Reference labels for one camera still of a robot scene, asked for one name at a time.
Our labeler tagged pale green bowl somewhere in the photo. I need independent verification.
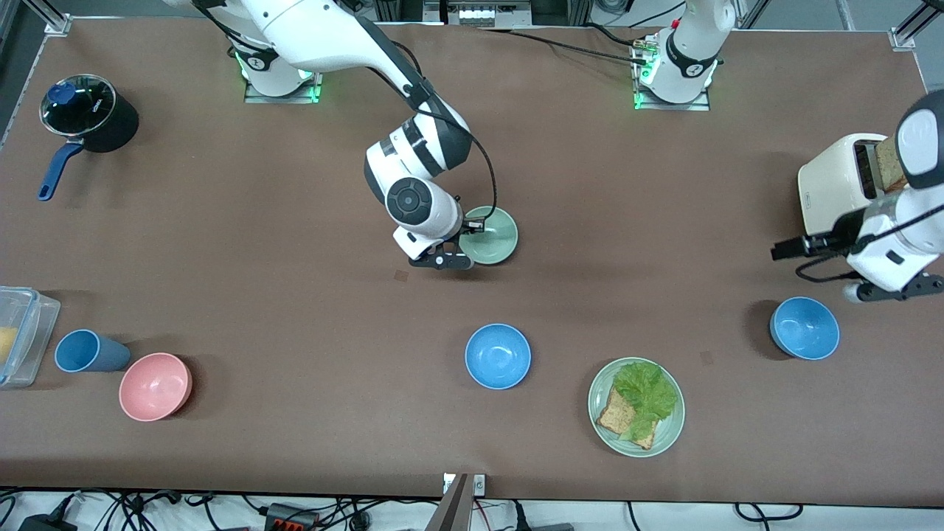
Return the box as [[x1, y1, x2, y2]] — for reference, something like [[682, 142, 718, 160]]
[[457, 206, 519, 266]]

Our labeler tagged blue bowl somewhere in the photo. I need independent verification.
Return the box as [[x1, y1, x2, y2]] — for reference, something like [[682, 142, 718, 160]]
[[465, 323, 532, 390], [769, 296, 840, 361]]

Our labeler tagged pink bowl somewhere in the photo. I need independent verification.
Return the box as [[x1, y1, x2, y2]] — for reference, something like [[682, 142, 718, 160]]
[[119, 353, 194, 422]]

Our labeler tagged toast slice in toaster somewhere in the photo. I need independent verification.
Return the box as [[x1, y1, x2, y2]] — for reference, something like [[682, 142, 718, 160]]
[[875, 136, 909, 194]]

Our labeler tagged cream white toaster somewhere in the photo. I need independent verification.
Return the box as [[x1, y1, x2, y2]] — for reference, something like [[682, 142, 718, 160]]
[[797, 133, 912, 237]]

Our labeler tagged brown bread slice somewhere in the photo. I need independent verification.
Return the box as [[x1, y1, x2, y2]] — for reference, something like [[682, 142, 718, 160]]
[[596, 386, 657, 451]]

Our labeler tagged green lettuce leaf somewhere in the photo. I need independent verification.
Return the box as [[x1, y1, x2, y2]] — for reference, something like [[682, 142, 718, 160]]
[[614, 361, 679, 443]]

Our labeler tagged white power strip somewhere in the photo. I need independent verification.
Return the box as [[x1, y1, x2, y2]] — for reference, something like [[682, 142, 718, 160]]
[[457, 0, 533, 28]]

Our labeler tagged pale green plate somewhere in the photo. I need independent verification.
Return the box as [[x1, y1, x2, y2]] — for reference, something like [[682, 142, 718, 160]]
[[588, 357, 686, 458]]

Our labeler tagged black red power strip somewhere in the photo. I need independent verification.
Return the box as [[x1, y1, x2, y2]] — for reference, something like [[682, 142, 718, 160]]
[[264, 503, 319, 531]]

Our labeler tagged blue cup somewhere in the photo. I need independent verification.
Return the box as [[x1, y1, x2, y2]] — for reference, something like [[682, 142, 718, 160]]
[[55, 329, 132, 373]]

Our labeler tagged glass lid blue knob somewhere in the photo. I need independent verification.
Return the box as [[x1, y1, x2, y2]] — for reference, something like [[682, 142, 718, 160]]
[[40, 74, 117, 138]]

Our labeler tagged clear plastic container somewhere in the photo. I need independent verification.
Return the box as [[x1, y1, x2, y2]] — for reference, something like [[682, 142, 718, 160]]
[[0, 286, 62, 389]]

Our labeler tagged black power adapter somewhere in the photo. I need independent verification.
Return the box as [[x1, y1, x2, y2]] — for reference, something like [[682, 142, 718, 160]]
[[18, 514, 79, 531]]

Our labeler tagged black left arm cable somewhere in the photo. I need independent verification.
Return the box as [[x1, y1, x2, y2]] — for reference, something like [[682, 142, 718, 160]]
[[795, 221, 944, 284]]

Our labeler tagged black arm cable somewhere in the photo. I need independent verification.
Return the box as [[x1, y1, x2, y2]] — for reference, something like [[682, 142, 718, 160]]
[[387, 41, 499, 226], [795, 221, 944, 284]]

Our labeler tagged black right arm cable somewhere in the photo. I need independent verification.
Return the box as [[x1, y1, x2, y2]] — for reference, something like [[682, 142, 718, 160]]
[[387, 41, 499, 226]]

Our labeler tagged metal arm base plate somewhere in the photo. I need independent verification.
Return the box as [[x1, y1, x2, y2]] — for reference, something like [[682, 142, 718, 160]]
[[244, 70, 324, 105], [633, 81, 712, 112]]

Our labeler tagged white pole bracket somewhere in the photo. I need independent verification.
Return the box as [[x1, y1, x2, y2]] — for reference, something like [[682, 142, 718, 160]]
[[442, 473, 487, 496]]

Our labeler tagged aluminium frame profile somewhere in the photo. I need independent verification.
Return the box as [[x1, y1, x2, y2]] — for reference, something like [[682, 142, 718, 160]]
[[22, 0, 73, 37], [889, 0, 944, 52]]

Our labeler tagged black table cable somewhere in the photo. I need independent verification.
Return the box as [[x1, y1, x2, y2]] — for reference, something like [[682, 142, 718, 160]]
[[478, 27, 642, 66], [583, 22, 639, 46]]

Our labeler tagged grey camera pole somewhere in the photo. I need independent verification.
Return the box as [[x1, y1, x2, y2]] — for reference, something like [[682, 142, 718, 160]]
[[423, 473, 471, 531]]

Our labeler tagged black floor cable loop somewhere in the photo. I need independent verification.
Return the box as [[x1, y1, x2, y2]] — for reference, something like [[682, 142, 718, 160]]
[[734, 502, 805, 524]]

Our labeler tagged black pot blue handle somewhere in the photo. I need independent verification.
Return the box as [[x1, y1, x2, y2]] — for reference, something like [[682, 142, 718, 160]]
[[37, 74, 140, 201]]

